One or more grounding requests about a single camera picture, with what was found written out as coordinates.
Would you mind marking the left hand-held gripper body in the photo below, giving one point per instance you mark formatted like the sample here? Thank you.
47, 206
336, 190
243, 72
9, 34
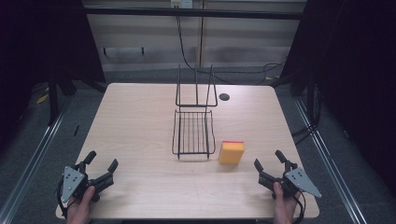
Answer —
93, 183

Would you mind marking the black metal stand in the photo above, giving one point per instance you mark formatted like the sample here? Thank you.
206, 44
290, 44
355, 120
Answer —
53, 99

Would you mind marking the person's right hand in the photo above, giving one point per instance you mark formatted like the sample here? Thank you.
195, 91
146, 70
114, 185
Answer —
284, 205

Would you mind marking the metal floor rail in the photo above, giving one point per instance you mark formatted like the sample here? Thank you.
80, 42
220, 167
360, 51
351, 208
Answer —
331, 168
29, 163

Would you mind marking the person's left hand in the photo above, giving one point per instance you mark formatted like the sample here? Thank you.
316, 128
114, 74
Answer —
81, 205

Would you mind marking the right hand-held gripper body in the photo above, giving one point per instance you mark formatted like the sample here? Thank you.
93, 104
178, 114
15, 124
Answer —
291, 183

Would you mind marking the black horizontal bar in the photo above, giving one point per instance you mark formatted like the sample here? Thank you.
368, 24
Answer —
193, 12

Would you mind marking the white wall outlet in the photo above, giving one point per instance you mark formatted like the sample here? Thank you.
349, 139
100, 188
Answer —
181, 3

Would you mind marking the dark curtain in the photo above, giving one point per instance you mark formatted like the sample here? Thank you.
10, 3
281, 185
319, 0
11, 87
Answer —
37, 46
351, 77

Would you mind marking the yellow sponge with red top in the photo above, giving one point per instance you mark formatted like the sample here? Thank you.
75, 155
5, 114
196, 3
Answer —
231, 153

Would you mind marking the yellow floor tape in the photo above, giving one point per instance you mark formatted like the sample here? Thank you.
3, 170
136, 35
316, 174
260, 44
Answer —
42, 99

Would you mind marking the black table grommet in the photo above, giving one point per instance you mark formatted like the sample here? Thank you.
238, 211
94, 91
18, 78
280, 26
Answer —
224, 96

